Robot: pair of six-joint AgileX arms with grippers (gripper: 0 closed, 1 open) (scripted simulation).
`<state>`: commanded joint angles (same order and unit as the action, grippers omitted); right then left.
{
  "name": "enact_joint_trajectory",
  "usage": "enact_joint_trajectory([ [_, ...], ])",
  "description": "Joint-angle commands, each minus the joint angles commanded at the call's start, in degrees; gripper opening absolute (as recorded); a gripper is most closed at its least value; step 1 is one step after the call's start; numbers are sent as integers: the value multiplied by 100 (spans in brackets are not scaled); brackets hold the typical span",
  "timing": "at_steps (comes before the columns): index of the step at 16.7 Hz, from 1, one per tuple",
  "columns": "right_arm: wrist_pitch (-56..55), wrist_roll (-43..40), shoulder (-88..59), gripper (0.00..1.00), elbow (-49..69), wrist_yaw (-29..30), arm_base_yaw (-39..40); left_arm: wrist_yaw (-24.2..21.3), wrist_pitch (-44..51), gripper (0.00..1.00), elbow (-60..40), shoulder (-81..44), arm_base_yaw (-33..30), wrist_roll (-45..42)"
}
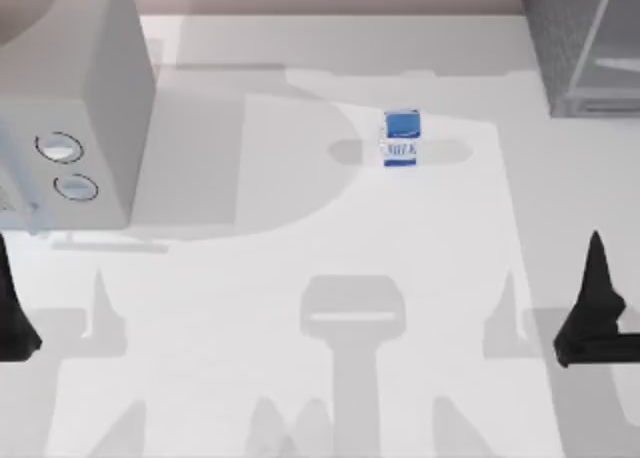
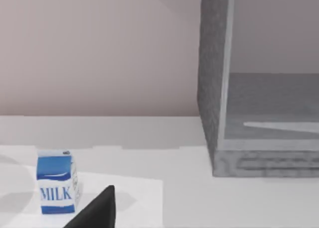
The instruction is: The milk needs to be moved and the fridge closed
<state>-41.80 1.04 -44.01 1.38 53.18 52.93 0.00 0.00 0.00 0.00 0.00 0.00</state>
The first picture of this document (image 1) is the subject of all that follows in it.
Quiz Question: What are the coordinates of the grey cabinet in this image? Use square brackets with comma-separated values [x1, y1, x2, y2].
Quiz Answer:
[518, 0, 640, 120]

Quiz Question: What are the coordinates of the pale microwave oven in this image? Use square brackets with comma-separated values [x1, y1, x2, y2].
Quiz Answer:
[0, 0, 157, 237]

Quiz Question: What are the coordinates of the large round microwave knob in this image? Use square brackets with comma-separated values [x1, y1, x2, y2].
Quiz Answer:
[34, 131, 85, 166]

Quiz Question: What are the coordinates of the blue and white milk carton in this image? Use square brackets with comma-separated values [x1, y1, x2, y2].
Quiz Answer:
[377, 108, 422, 170]

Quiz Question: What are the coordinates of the small round microwave knob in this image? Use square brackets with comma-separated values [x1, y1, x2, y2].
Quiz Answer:
[52, 172, 100, 202]

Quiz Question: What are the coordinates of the glass microwave door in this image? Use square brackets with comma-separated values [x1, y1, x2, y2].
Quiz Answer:
[0, 115, 42, 237]

